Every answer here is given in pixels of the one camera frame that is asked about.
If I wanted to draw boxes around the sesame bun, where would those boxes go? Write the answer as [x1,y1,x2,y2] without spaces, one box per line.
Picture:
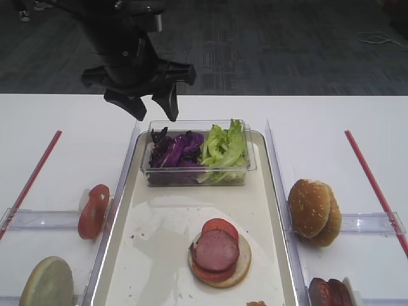
[288,179,330,238]
[310,183,342,247]

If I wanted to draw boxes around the left standing meat slice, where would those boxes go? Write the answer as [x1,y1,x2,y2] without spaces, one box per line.
[308,277,332,306]

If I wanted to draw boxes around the upper tomato slice on bun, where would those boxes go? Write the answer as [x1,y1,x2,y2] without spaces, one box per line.
[201,218,239,242]

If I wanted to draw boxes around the standing cut bun half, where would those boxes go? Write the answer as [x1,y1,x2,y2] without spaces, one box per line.
[18,256,74,306]

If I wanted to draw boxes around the right red tape strip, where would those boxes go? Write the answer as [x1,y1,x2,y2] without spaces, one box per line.
[344,130,407,256]

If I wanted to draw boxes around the white cable on floor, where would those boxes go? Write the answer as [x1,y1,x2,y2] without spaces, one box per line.
[356,31,408,52]

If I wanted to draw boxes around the standing meat slice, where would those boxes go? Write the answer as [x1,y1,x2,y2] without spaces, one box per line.
[308,277,332,306]
[328,279,353,306]

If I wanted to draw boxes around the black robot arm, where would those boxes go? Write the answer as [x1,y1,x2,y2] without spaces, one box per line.
[49,1,196,122]

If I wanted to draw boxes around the food piece at tray edge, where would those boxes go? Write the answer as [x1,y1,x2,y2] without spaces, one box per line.
[246,301,267,306]

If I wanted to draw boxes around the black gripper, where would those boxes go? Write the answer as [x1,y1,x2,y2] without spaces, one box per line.
[81,18,196,122]

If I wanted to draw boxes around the right clear cross rail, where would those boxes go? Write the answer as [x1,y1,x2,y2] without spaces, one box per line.
[340,212,407,235]

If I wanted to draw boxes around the ham slice on bun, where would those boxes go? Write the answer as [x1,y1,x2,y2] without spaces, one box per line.
[190,229,240,272]

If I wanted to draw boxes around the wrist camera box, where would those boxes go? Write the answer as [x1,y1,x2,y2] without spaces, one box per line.
[133,11,163,33]

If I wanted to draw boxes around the white tomato stand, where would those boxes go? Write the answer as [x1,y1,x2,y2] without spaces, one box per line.
[78,189,91,212]

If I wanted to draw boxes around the clear cross rail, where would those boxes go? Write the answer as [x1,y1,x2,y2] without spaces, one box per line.
[340,212,407,235]
[1,208,81,231]

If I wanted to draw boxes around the rear sesame bun top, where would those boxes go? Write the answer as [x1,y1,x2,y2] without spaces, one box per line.
[310,183,342,247]

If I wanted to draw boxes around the left clear cross rail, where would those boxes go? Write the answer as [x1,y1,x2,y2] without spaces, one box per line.
[1,208,81,231]

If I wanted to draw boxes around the left red tape strip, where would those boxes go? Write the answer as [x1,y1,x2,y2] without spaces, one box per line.
[0,130,62,238]

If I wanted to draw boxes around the red tape strip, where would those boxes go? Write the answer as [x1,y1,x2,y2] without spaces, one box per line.
[344,130,407,256]
[0,130,62,238]

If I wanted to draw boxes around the white shoe on floor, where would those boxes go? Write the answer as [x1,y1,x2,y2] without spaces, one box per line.
[18,10,30,22]

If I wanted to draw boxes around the right standing meat slice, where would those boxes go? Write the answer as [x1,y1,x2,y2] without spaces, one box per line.
[328,279,353,306]

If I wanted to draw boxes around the white rectangular serving tray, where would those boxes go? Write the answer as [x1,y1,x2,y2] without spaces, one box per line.
[93,132,296,305]

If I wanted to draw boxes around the left clear acrylic divider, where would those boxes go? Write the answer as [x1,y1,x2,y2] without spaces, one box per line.
[78,121,140,305]

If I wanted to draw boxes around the right clear acrylic divider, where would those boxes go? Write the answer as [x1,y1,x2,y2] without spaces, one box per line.
[265,120,310,305]

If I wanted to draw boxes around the clear plastic salad container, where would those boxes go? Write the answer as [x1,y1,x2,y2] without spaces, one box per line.
[140,119,256,187]

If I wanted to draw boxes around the lower tomato slice on bun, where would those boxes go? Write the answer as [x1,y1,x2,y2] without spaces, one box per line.
[191,261,237,282]

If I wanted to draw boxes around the green lettuce leaves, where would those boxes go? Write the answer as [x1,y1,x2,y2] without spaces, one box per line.
[197,119,247,185]

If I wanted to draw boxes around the purple cabbage leaves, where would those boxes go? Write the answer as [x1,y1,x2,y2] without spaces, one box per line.
[148,127,205,186]

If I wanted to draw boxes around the clear acrylic divider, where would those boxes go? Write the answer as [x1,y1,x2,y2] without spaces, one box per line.
[78,121,140,305]
[265,120,310,305]

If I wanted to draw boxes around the bottom bun on tray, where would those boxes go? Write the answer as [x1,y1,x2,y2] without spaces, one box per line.
[187,234,252,288]

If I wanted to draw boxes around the rear standing tomato slice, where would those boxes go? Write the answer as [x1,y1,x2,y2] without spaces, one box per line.
[89,184,110,209]

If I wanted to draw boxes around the front sesame bun top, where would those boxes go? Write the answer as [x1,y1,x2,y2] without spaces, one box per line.
[288,179,330,238]

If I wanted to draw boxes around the white meat stand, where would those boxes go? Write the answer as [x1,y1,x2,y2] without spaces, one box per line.
[342,277,364,306]

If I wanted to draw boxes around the tomato slice on bun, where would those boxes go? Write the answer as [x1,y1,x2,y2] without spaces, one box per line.
[201,218,239,242]
[191,261,237,282]

